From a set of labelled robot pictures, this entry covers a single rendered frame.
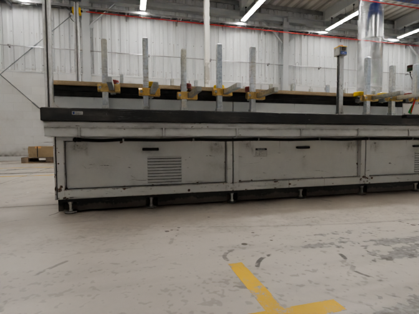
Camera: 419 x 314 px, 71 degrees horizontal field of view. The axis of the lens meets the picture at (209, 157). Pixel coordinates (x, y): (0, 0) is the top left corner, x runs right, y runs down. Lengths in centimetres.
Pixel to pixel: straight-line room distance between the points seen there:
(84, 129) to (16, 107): 766
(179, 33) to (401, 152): 779
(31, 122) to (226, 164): 770
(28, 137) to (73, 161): 728
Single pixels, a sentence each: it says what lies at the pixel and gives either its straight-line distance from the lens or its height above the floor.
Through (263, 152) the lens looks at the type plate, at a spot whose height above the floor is 40.
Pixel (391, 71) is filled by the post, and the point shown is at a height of 106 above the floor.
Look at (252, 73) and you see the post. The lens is 219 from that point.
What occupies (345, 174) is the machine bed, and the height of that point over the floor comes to 19.
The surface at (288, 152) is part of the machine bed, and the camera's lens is 256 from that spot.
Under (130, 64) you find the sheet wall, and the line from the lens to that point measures 940.
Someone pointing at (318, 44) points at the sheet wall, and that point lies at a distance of 1172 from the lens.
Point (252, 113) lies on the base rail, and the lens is 212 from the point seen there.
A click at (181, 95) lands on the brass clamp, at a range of 200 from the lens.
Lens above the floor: 49
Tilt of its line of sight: 3 degrees down
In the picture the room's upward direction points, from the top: straight up
